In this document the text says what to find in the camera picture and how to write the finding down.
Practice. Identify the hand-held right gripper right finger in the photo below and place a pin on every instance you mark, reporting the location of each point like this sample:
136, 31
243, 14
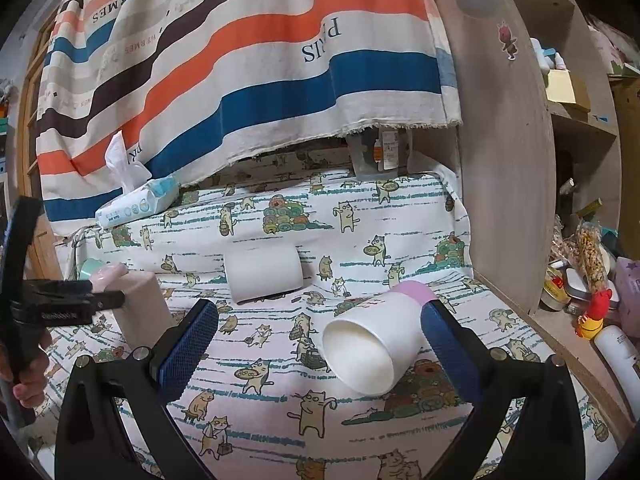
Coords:
450, 355

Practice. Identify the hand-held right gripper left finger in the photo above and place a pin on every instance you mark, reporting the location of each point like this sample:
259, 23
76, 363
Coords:
187, 352

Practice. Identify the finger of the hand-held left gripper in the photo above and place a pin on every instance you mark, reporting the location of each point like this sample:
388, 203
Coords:
107, 300

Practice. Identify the beige cup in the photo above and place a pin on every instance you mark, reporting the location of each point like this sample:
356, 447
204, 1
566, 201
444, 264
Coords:
145, 315

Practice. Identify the white cup with pink base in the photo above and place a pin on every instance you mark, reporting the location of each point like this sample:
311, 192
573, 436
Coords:
370, 340

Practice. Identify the mint green cup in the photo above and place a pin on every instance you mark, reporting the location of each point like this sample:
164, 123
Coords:
90, 267

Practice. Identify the plain white cup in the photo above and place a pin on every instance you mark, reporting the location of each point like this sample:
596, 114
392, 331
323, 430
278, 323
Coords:
262, 272

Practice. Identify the person's left hand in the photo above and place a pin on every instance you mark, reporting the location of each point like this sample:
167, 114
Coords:
32, 382

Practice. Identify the tissue pack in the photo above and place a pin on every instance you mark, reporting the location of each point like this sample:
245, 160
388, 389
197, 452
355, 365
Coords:
135, 200

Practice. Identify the cat print tablecloth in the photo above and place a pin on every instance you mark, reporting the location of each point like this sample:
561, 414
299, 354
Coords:
280, 400

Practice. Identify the red and yellow toy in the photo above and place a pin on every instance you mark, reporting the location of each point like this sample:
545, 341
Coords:
592, 317

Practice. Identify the metal tin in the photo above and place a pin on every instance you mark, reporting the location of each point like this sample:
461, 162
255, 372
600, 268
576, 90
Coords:
582, 287

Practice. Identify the white bottle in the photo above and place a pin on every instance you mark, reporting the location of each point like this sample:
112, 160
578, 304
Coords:
620, 360

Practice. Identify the snack bag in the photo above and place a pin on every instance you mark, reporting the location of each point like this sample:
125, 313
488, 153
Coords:
590, 255

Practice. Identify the pink box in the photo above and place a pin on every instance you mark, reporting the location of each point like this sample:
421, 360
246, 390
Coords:
629, 287

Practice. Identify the wooden shelf unit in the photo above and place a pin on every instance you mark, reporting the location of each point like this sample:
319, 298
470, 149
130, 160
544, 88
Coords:
500, 160

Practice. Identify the clear plastic container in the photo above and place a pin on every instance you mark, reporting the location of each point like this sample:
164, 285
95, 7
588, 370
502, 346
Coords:
380, 155

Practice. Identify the striped cloth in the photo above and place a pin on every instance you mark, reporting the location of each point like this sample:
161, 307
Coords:
240, 60

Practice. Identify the cardboard box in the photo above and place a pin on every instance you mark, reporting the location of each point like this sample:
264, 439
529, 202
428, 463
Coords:
567, 87

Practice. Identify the red cartoon sticker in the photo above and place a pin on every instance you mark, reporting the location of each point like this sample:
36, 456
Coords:
509, 40

